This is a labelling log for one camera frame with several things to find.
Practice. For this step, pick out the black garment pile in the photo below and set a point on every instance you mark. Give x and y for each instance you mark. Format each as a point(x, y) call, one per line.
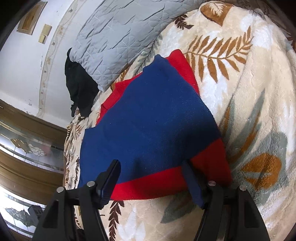
point(81, 86)

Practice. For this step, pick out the leaf pattern plush blanket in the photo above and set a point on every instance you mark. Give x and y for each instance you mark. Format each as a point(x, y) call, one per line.
point(244, 64)

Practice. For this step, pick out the gold framed wall picture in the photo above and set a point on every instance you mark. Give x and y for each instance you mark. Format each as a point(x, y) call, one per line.
point(28, 22)

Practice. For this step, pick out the grey quilted pillow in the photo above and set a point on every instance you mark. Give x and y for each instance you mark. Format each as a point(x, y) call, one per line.
point(117, 32)

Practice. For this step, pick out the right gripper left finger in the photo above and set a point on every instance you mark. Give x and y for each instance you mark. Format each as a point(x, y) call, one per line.
point(58, 219)

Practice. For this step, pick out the stained glass wooden door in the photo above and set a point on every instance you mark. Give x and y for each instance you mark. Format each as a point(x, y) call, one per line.
point(32, 167)

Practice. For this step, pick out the beige wall switch plate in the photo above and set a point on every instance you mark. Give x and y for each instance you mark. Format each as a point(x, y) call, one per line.
point(44, 33)

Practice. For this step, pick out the red and blue sweater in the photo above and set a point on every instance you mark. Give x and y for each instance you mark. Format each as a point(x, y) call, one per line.
point(151, 123)

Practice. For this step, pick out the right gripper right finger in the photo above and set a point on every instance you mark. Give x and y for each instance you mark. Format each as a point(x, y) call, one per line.
point(234, 209)

